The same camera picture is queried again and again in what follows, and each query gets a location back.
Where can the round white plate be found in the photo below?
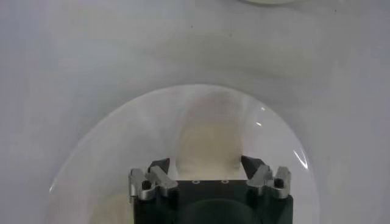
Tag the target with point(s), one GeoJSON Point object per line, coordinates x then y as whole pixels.
{"type": "Point", "coordinates": [122, 146]}

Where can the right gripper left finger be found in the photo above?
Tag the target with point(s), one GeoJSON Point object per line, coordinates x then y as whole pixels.
{"type": "Point", "coordinates": [152, 182]}

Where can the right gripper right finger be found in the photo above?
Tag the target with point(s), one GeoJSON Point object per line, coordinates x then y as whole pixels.
{"type": "Point", "coordinates": [268, 182]}

